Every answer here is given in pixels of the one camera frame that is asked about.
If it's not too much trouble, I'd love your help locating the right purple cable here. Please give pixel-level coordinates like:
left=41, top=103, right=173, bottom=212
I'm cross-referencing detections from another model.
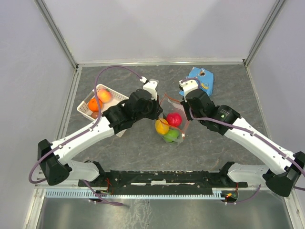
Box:
left=179, top=78, right=305, bottom=204

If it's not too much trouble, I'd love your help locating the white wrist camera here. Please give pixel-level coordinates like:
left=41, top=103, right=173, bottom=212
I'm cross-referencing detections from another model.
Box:
left=140, top=76, right=159, bottom=100
left=179, top=78, right=201, bottom=96

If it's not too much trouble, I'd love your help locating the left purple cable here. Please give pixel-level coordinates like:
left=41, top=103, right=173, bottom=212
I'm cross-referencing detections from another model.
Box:
left=28, top=65, right=143, bottom=207

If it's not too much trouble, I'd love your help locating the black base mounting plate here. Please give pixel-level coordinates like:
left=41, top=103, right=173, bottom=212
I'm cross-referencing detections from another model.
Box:
left=89, top=170, right=248, bottom=196

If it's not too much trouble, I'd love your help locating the brown kiwi toy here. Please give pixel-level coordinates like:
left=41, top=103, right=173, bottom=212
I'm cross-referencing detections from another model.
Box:
left=91, top=111, right=101, bottom=119

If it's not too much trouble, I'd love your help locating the orange toy fruit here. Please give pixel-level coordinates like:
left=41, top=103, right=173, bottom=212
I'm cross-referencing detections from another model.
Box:
left=88, top=98, right=103, bottom=112

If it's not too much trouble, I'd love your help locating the red apple toy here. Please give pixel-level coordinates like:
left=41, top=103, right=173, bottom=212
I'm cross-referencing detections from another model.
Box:
left=166, top=112, right=182, bottom=127

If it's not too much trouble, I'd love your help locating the blue patterned cloth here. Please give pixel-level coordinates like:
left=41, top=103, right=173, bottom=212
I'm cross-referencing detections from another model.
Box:
left=185, top=67, right=214, bottom=97

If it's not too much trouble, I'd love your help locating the green watermelon toy ball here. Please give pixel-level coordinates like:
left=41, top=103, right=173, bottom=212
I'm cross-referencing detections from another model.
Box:
left=163, top=129, right=180, bottom=143

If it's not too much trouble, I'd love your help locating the white perforated plastic basket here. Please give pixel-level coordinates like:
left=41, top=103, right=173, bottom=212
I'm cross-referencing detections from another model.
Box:
left=77, top=84, right=128, bottom=137

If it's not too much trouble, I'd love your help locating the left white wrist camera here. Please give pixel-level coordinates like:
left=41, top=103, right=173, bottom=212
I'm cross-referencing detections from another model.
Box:
left=140, top=76, right=159, bottom=100

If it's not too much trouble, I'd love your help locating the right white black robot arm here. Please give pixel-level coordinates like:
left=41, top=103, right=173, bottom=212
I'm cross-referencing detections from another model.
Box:
left=181, top=89, right=305, bottom=197

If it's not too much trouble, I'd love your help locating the yellow lemon toy fruit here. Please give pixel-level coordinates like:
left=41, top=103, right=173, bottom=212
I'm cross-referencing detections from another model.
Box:
left=155, top=118, right=169, bottom=135

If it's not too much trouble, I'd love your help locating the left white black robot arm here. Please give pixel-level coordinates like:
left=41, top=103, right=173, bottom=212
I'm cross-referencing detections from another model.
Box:
left=38, top=89, right=162, bottom=186

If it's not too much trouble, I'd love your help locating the purple cable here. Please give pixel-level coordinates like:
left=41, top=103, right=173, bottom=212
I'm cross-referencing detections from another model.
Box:
left=179, top=78, right=305, bottom=204
left=28, top=65, right=143, bottom=207

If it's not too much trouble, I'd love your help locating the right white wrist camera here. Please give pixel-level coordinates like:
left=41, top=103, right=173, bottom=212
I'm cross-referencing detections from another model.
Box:
left=179, top=78, right=201, bottom=96

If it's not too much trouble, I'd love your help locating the peach toy fruit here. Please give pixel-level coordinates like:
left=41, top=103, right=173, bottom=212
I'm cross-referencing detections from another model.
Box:
left=97, top=89, right=112, bottom=103

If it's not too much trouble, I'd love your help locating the clear zip bag orange zipper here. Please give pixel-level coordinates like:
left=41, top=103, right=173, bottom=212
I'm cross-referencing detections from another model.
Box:
left=155, top=94, right=189, bottom=144

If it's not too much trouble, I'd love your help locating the light blue cable duct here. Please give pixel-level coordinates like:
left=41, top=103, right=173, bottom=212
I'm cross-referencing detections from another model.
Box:
left=45, top=188, right=227, bottom=199

